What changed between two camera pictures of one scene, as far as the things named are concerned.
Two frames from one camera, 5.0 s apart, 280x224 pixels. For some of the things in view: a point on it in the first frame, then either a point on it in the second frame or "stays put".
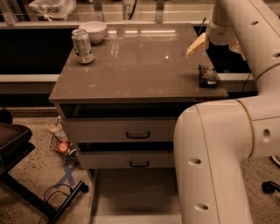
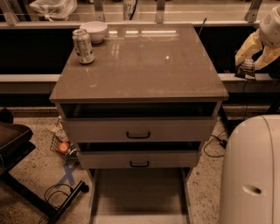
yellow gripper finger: (235, 47) to (269, 54)
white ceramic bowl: (95, 29) stays put
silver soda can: (82, 45) stays put
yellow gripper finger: (200, 43) to (252, 45)
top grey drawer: (120, 129) stays put
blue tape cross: (68, 170) stays put
